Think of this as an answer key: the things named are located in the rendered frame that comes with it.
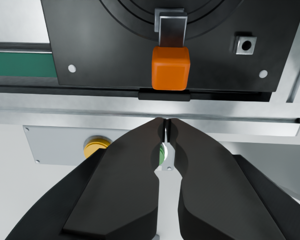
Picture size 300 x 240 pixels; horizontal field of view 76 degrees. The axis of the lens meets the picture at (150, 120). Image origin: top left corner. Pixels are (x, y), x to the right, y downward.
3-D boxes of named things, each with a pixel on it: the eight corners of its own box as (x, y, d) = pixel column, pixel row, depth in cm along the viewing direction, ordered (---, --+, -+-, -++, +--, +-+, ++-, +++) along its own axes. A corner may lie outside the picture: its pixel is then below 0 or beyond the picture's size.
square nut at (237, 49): (248, 53, 19) (253, 55, 18) (232, 52, 19) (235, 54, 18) (253, 35, 18) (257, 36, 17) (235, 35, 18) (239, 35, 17)
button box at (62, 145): (172, 147, 33) (174, 173, 28) (54, 142, 34) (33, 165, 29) (175, 111, 30) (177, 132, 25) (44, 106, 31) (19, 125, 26)
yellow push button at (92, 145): (116, 157, 29) (113, 166, 27) (90, 156, 29) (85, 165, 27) (115, 135, 27) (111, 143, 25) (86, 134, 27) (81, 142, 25)
